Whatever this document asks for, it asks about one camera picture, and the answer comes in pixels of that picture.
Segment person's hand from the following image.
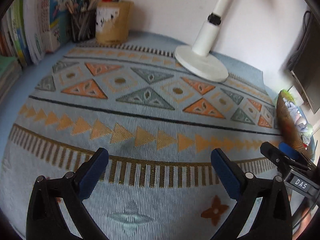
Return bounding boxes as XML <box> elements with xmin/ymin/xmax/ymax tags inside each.
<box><xmin>297</xmin><ymin>207</ymin><xmax>312</xmax><ymax>235</ymax></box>

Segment brown ribbed bowl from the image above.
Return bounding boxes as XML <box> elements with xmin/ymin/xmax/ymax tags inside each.
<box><xmin>276</xmin><ymin>92</ymin><xmax>314</xmax><ymax>159</ymax></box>

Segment white desk lamp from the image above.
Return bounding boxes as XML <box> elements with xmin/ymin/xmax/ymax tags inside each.
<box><xmin>174</xmin><ymin>0</ymin><xmax>233</xmax><ymax>82</ymax></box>

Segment green books pile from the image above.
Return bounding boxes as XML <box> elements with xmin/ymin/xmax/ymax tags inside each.
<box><xmin>0</xmin><ymin>55</ymin><xmax>22</xmax><ymax>101</ymax></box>

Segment white paper book stack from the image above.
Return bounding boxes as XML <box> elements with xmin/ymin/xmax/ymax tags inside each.
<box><xmin>1</xmin><ymin>0</ymin><xmax>45</xmax><ymax>68</ymax></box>

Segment black mesh pencil cup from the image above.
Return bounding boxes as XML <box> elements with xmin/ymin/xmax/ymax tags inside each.
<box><xmin>65</xmin><ymin>0</ymin><xmax>97</xmax><ymax>43</ymax></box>

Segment yellow cylindrical pen holder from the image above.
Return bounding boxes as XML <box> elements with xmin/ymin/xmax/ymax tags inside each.
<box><xmin>95</xmin><ymin>1</ymin><xmax>134</xmax><ymax>45</ymax></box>

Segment blue cover workbook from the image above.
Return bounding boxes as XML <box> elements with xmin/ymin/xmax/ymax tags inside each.
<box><xmin>39</xmin><ymin>0</ymin><xmax>79</xmax><ymax>53</ymax></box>

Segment black wall monitor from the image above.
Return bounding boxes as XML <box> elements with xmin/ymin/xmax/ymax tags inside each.
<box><xmin>287</xmin><ymin>10</ymin><xmax>320</xmax><ymax>114</ymax></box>

